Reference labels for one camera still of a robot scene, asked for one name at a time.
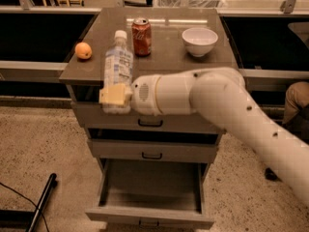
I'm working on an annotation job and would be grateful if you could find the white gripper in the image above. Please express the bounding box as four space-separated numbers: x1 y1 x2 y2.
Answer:
98 74 160 116

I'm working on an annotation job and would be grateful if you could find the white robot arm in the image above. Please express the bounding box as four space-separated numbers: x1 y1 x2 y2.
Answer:
98 67 309 206

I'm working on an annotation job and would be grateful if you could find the grey top drawer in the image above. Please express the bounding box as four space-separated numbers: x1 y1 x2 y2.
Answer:
70 85 226 135

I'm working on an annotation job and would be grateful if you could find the grey drawer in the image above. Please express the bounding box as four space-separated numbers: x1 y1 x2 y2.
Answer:
86 159 214 229
88 129 220 163
70 85 226 135

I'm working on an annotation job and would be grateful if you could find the grey middle drawer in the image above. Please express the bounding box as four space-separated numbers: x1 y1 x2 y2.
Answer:
88 129 220 163

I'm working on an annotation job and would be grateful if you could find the grey drawer cabinet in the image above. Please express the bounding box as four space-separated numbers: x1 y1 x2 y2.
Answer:
59 6 246 166

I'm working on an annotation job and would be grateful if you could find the grey bottom drawer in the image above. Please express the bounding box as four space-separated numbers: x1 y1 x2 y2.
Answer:
86 159 214 229

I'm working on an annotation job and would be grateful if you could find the orange fruit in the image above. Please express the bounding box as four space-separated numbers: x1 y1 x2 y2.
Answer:
74 42 92 60

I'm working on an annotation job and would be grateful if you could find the red soda can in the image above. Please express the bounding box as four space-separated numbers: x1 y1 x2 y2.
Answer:
131 17 152 57

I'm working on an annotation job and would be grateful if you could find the white bowl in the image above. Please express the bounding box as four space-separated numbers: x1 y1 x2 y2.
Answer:
182 27 218 57

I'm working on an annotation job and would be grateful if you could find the black stand leg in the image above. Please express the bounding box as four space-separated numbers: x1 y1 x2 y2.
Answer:
0 173 58 232

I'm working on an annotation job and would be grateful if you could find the person leg with shoe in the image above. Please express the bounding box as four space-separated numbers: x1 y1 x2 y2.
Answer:
283 81 309 143

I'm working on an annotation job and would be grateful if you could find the aluminium frame rail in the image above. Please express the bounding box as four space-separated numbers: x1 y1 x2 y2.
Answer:
0 61 309 91

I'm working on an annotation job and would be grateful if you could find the black cable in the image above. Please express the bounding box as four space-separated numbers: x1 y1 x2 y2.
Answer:
0 181 51 232

